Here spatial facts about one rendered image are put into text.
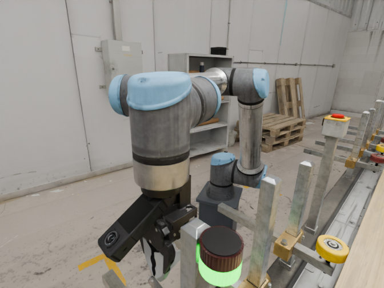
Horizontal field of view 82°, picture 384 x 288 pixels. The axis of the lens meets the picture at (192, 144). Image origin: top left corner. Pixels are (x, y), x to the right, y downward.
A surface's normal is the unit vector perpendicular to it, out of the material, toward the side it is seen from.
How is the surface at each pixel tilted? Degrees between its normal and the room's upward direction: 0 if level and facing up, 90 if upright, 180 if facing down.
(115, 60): 90
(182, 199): 90
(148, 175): 90
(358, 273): 0
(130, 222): 31
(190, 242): 90
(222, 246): 0
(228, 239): 0
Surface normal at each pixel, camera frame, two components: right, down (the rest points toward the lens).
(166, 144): 0.30, 0.32
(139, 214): -0.34, -0.69
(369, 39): -0.78, 0.19
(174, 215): 0.02, -0.94
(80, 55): 0.62, 0.27
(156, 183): -0.01, 0.33
